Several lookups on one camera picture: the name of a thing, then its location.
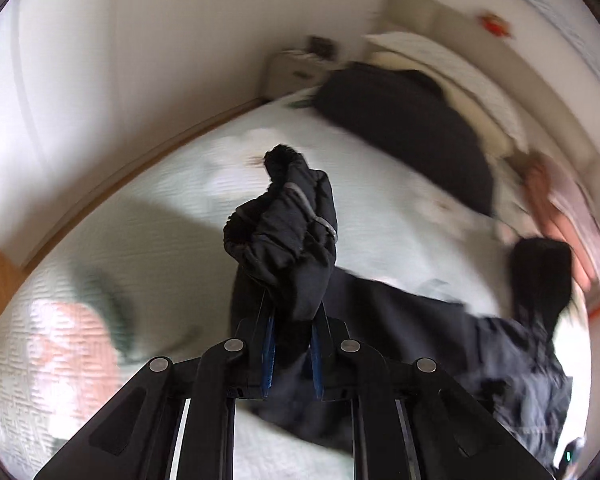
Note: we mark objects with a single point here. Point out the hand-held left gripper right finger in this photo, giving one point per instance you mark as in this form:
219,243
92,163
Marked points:
316,362

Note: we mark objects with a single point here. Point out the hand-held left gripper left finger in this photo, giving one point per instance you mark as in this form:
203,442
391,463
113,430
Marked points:
267,360

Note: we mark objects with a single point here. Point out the black garment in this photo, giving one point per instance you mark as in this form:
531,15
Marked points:
290,240

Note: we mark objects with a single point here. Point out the white floral quilted bedspread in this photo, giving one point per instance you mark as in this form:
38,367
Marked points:
155,240

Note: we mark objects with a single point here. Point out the pink blanket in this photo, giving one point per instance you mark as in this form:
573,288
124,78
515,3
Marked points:
565,220

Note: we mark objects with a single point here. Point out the dark cloth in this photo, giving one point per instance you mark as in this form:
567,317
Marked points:
405,120

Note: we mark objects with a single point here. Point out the beige nightstand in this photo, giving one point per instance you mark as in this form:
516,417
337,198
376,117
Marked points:
290,72

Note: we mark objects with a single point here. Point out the dark item on nightstand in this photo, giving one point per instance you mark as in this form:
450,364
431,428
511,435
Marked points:
322,46

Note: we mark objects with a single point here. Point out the white pillow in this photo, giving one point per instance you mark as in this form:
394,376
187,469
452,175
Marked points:
430,55

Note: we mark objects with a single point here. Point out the beige headboard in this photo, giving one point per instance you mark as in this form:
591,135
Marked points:
460,25

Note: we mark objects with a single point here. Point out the red wall ornament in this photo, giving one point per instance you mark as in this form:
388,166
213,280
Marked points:
494,24

